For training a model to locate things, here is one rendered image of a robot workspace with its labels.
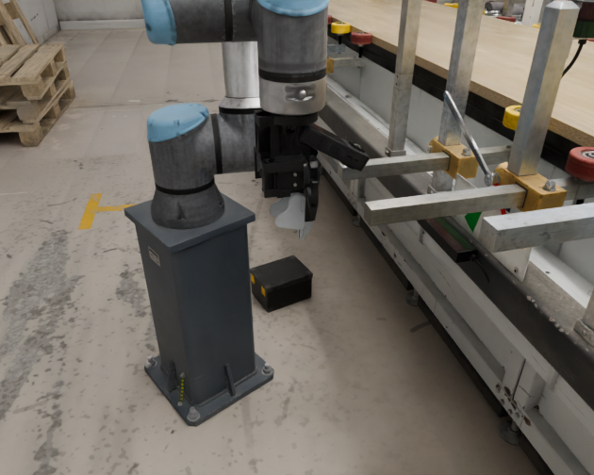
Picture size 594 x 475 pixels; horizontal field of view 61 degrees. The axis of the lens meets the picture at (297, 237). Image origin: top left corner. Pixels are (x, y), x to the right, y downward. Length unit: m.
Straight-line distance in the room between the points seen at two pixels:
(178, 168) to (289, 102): 0.61
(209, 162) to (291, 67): 0.62
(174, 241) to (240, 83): 0.40
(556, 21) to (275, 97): 0.45
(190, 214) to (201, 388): 0.56
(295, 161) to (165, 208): 0.64
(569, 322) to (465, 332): 0.79
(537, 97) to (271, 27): 0.47
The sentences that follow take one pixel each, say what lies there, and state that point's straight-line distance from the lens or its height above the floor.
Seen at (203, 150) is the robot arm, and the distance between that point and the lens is 1.22.
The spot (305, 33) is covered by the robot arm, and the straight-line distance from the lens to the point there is 0.65.
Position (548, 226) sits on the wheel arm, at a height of 0.96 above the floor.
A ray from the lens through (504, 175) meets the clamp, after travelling 0.99.
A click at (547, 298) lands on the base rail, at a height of 0.70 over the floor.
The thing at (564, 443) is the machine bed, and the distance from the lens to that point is 1.48.
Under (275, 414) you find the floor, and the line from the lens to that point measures 1.60.
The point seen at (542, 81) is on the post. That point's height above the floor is 1.03.
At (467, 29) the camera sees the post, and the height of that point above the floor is 1.07.
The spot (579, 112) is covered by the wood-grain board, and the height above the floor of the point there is 0.90.
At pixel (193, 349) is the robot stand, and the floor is 0.25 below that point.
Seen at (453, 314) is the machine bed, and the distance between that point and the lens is 1.74.
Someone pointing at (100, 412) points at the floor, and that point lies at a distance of 1.71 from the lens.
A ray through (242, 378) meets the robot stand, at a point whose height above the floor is 0.03.
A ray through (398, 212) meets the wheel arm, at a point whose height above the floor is 0.85.
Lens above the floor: 1.24
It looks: 31 degrees down
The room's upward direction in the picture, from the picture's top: straight up
